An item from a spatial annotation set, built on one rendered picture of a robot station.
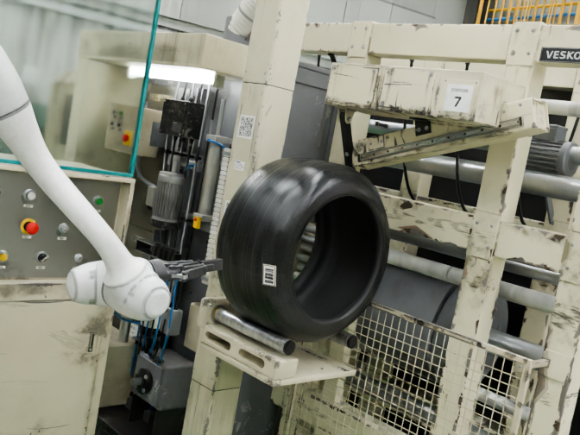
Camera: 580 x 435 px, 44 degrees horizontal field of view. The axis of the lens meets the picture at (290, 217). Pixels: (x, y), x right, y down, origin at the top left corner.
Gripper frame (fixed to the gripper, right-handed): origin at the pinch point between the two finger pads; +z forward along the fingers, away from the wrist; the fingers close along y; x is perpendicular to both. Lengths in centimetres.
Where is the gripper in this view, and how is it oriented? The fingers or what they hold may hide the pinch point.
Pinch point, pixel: (211, 265)
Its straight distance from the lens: 201.2
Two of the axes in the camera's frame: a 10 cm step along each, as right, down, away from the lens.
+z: 7.3, -0.8, 6.8
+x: -0.8, 9.8, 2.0
